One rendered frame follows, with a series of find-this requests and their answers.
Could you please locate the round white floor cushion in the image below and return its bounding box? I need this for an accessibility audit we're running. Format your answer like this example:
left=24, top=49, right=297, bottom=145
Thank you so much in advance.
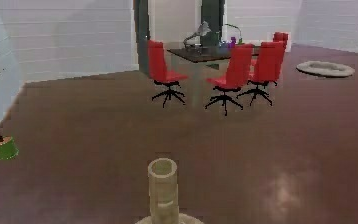
left=295, top=60, right=356, bottom=79

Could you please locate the grey desk lamp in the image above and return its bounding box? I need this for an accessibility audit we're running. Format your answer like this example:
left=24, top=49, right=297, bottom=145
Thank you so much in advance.
left=182, top=20, right=212, bottom=50

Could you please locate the red office chair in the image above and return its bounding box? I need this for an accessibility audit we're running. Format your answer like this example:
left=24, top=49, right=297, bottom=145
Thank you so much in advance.
left=204, top=43, right=255, bottom=117
left=147, top=39, right=190, bottom=109
left=236, top=41, right=287, bottom=107
left=272, top=31, right=290, bottom=46

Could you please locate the dark grey door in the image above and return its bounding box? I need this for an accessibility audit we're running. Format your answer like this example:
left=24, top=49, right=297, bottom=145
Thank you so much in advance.
left=200, top=0, right=226, bottom=47
left=133, top=0, right=151, bottom=76

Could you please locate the purple vase with green plant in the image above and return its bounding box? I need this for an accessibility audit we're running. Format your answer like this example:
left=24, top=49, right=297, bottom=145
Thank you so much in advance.
left=219, top=23, right=244, bottom=49

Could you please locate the dark glass-legged table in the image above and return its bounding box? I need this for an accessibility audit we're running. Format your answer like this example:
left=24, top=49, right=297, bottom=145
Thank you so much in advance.
left=166, top=44, right=262, bottom=108

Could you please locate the green potted bare plant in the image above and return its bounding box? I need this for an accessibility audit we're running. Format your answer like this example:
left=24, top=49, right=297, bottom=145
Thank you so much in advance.
left=0, top=51, right=20, bottom=161

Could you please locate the beige cylinder post on base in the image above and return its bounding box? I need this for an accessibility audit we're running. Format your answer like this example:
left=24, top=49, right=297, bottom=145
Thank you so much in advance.
left=133, top=157, right=205, bottom=224

